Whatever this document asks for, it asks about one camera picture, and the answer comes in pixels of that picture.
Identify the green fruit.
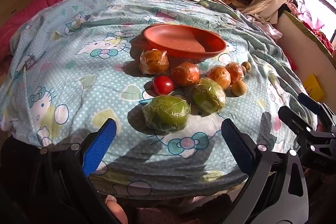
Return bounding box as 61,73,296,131
142,95,191,133
192,77,226,114

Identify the yellow paper note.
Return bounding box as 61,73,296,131
303,73,325,102

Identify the orange bear-shaped plate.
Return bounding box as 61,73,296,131
143,24,227,60

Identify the large orange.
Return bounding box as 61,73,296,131
139,49,169,75

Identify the small tan longan fruit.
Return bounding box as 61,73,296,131
241,65,247,76
231,80,247,96
241,61,252,72

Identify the Hello Kitty blue quilt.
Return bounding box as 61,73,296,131
1,0,317,200

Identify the pink floral cloth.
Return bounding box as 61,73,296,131
244,14,282,41

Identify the red tomato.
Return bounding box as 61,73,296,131
153,75,174,95

